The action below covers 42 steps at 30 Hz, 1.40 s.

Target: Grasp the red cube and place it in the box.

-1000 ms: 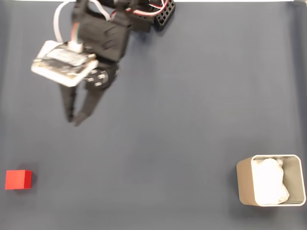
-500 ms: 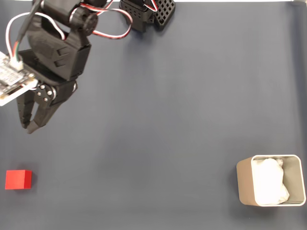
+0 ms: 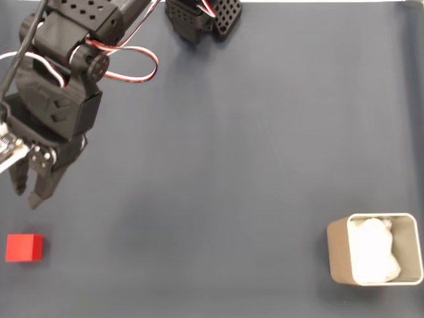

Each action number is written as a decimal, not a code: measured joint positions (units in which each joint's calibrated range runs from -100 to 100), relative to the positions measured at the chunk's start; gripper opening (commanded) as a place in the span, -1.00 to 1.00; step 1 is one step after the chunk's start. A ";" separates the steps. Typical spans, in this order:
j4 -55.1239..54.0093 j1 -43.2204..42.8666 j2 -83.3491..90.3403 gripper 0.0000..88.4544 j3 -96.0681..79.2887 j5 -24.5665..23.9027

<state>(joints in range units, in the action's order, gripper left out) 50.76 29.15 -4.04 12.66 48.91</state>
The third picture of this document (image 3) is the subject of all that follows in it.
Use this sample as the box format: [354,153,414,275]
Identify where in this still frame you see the red cube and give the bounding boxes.
[5,233,44,263]

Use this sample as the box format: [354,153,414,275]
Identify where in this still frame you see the beige rounded box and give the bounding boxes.
[326,213,424,286]

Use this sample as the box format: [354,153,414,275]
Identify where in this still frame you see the white crumpled paper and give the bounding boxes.
[347,217,402,284]

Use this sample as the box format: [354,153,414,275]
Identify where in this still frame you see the camera board on white mount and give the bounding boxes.
[0,124,29,173]

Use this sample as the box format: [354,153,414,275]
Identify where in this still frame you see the red white black servo cable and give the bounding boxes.
[0,51,66,89]
[86,0,159,83]

